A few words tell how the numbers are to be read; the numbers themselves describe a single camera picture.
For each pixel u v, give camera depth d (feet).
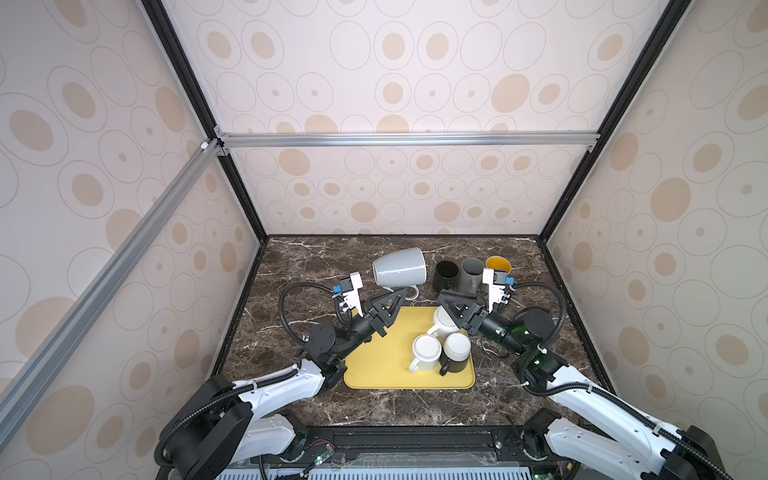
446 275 3.19
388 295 2.08
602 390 1.64
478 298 2.06
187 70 2.50
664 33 2.30
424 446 2.45
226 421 1.36
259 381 1.61
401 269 2.01
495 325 1.99
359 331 2.05
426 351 2.72
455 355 2.61
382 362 2.91
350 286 2.01
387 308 2.19
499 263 3.25
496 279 1.98
